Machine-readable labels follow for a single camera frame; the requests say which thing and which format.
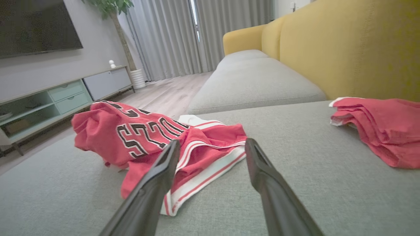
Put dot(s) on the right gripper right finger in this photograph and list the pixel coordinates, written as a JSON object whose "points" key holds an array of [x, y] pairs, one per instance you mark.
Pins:
{"points": [[279, 203]]}

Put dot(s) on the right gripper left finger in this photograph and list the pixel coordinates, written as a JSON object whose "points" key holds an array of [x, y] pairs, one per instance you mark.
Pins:
{"points": [[147, 196]]}

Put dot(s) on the red basketball jersey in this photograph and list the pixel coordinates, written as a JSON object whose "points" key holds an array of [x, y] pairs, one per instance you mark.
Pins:
{"points": [[108, 144]]}

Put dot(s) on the plain red folded garment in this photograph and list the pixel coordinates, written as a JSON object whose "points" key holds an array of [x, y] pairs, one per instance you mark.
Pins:
{"points": [[387, 131]]}

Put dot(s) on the large grey chaise cushion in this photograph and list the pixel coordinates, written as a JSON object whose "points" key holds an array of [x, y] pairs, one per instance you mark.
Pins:
{"points": [[328, 170]]}

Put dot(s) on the white ribbed plant pot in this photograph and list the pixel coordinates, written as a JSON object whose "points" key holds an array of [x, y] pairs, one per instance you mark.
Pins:
{"points": [[138, 78]]}

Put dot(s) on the grey sofa seat cushion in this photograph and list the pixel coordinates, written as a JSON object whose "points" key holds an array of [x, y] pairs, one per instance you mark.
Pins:
{"points": [[242, 55], [256, 85]]}

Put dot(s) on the long low TV cabinet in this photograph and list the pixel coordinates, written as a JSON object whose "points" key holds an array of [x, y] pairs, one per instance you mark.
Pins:
{"points": [[101, 83]]}

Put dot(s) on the small white figurine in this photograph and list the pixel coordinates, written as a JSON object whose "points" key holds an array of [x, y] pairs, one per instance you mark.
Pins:
{"points": [[112, 64]]}

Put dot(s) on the brown box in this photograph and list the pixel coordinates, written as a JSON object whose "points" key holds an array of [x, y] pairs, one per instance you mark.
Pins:
{"points": [[16, 127]]}

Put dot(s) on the grey pleated curtain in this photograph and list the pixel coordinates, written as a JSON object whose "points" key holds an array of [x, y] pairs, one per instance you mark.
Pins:
{"points": [[164, 39], [229, 23]]}

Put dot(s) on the tall indoor tree plant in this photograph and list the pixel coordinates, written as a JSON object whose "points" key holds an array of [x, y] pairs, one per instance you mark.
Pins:
{"points": [[123, 39]]}

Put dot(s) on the pale shallow dish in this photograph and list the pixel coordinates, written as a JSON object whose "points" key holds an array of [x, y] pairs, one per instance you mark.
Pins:
{"points": [[5, 117]]}

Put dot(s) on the wide yellow sofa backrest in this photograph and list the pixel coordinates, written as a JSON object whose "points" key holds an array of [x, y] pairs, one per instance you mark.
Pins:
{"points": [[354, 49]]}

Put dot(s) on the wall mounted black television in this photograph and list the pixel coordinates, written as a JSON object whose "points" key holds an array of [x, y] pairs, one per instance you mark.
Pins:
{"points": [[36, 26]]}

